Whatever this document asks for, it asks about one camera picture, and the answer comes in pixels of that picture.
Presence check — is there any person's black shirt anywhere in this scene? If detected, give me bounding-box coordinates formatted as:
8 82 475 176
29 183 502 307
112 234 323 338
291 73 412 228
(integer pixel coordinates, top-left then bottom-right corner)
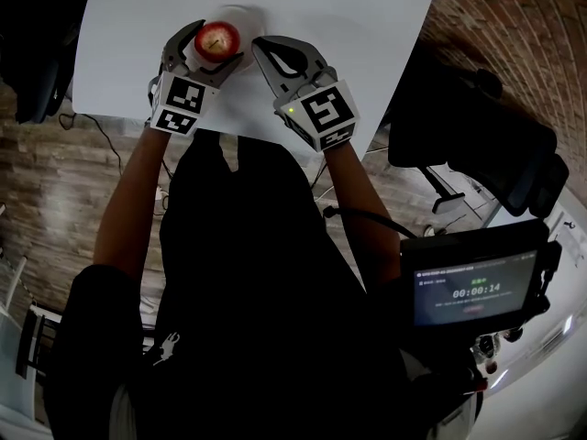
43 128 482 440

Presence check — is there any black office chair with headrest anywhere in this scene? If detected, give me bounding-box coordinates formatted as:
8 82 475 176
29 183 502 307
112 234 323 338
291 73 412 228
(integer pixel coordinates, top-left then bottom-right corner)
13 20 82 126

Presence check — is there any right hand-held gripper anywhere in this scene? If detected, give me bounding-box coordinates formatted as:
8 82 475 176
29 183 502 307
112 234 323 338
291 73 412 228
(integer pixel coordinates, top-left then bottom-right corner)
250 34 362 154

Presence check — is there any person's right forearm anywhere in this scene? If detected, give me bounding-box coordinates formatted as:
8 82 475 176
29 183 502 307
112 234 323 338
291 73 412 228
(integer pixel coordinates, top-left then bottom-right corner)
323 142 403 288

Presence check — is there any person's left forearm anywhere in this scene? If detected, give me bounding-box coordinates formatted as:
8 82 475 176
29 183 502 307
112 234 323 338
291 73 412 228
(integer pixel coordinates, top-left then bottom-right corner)
93 126 173 292

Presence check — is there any black metal rack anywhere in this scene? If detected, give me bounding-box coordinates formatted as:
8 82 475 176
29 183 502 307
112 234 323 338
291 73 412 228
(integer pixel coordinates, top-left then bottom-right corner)
16 304 60 380

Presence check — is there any white plate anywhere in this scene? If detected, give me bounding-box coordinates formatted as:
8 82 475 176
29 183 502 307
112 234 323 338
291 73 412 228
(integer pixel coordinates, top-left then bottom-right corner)
205 4 270 72

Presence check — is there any black monitor screen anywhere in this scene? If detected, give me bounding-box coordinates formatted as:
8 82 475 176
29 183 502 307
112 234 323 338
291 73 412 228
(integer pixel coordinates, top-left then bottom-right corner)
399 217 563 334

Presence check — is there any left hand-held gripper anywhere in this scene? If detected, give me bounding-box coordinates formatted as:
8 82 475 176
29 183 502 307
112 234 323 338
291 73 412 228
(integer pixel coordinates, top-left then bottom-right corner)
146 18 246 138

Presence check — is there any black monitor cable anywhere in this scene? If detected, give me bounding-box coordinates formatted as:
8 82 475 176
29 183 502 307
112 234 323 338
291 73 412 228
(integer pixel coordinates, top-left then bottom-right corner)
323 206 418 240

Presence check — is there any black floor cable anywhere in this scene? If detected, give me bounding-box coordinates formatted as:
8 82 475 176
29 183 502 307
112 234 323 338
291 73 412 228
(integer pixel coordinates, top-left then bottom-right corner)
58 112 125 173

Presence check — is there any black office chair with armrests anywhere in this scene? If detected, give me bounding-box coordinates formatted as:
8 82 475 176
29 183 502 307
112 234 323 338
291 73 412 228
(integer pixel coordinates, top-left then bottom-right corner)
387 50 570 219

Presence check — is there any red apple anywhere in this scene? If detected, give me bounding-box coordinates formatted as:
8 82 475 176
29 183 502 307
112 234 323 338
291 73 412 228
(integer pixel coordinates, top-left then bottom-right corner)
194 20 242 64

